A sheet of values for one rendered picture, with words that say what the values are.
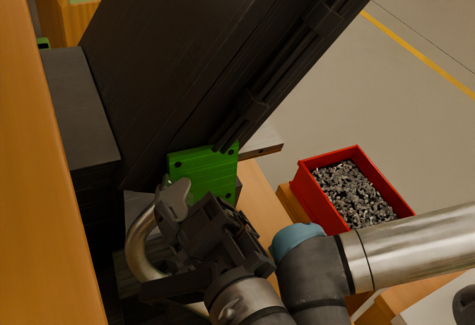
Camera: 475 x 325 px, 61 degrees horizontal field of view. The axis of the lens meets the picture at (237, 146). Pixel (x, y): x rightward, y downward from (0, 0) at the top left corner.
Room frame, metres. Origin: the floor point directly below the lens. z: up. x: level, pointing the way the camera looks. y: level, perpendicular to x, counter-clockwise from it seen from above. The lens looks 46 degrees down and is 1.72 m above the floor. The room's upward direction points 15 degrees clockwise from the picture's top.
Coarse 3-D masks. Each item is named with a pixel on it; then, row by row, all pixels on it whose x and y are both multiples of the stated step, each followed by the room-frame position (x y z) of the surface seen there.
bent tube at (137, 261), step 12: (168, 180) 0.35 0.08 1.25; (192, 204) 0.33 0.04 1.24; (144, 216) 0.31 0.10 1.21; (132, 228) 0.30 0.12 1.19; (144, 228) 0.30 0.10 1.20; (132, 240) 0.29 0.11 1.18; (144, 240) 0.29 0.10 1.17; (132, 252) 0.28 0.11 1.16; (144, 252) 0.29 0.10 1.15; (132, 264) 0.27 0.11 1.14; (144, 264) 0.27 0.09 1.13; (144, 276) 0.26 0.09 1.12; (156, 276) 0.27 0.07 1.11; (204, 312) 0.26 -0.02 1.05
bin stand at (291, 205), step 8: (280, 184) 0.78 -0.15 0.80; (288, 184) 0.78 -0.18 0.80; (280, 192) 0.76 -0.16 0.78; (288, 192) 0.76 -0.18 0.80; (280, 200) 0.75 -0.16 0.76; (288, 200) 0.73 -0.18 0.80; (296, 200) 0.74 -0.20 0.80; (288, 208) 0.72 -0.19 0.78; (296, 208) 0.71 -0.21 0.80; (296, 216) 0.69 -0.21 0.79; (304, 216) 0.69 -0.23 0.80; (352, 296) 0.65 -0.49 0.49; (360, 296) 0.63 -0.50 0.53; (368, 296) 0.64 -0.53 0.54; (352, 304) 0.64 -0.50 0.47; (360, 304) 0.64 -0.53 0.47; (352, 312) 0.64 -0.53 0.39
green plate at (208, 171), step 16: (176, 160) 0.38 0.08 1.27; (192, 160) 0.39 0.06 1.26; (208, 160) 0.41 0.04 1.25; (224, 160) 0.42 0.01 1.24; (176, 176) 0.37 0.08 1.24; (192, 176) 0.39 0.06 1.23; (208, 176) 0.40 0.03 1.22; (224, 176) 0.42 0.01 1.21; (192, 192) 0.38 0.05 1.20; (224, 192) 0.41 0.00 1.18
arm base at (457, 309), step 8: (464, 288) 0.51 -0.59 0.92; (472, 288) 0.50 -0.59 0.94; (456, 296) 0.50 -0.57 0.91; (464, 296) 0.49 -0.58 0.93; (472, 296) 0.48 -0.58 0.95; (456, 304) 0.47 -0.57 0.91; (464, 304) 0.48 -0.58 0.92; (472, 304) 0.46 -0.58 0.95; (456, 312) 0.46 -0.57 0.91; (464, 312) 0.45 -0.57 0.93; (472, 312) 0.44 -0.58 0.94; (456, 320) 0.44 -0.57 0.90; (464, 320) 0.44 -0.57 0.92; (472, 320) 0.43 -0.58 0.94
